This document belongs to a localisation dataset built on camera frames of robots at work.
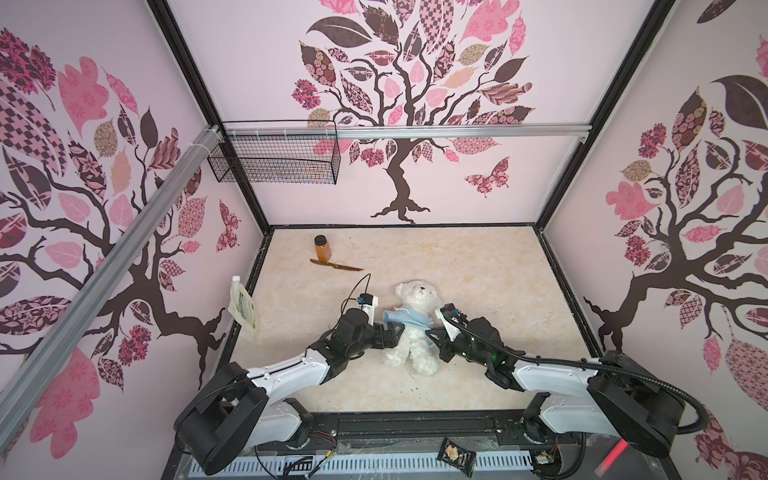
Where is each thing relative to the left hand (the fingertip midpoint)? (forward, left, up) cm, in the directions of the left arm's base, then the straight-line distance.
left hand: (393, 331), depth 85 cm
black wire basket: (+50, +38, +27) cm, 68 cm away
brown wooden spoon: (+29, +22, -7) cm, 37 cm away
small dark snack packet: (-30, -16, -4) cm, 35 cm away
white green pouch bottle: (+7, +45, +3) cm, 46 cm away
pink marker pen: (-30, -52, -4) cm, 60 cm away
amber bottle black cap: (+32, +25, 0) cm, 41 cm away
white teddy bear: (-6, -6, +2) cm, 9 cm away
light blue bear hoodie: (+3, -4, +3) cm, 6 cm away
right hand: (0, -10, +2) cm, 10 cm away
